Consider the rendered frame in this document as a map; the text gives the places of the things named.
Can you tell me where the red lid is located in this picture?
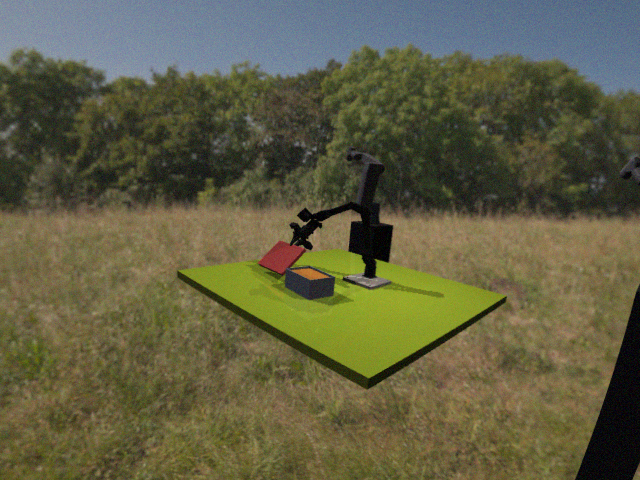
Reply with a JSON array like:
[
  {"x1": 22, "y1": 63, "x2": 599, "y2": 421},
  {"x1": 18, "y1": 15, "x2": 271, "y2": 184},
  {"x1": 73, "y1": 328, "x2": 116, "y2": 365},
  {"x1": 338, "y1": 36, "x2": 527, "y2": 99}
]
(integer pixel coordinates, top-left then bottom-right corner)
[{"x1": 257, "y1": 240, "x2": 306, "y2": 276}]

